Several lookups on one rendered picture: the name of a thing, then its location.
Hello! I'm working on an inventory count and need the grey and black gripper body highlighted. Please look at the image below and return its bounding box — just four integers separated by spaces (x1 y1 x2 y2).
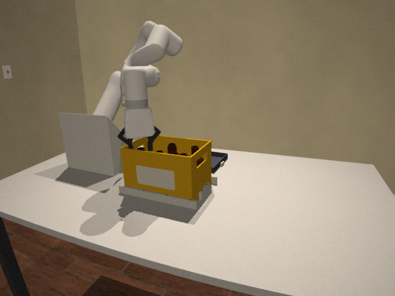
124 107 155 139

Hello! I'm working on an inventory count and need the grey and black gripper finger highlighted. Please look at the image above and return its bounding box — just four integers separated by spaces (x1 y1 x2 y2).
118 127 133 149
148 126 161 152

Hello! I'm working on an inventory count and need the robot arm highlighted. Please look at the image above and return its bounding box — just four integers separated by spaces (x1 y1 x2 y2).
93 21 183 121

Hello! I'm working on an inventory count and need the yellow crate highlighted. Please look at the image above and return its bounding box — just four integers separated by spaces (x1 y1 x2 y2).
120 136 212 200

